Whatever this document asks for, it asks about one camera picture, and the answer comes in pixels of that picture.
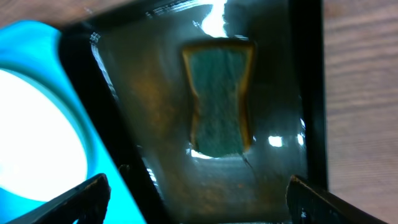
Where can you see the white plate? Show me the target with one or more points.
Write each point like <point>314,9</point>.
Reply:
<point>41,153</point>

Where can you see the green yellow sponge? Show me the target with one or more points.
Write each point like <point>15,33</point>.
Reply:
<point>219,74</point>

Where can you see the teal plastic tray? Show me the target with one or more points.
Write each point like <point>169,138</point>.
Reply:
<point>29,49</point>

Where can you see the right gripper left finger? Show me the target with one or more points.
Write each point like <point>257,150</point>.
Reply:
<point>87,203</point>

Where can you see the black rectangular water tray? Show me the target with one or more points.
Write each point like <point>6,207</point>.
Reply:
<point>126,66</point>

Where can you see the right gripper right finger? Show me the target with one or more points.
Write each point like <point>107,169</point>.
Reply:
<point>308,203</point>

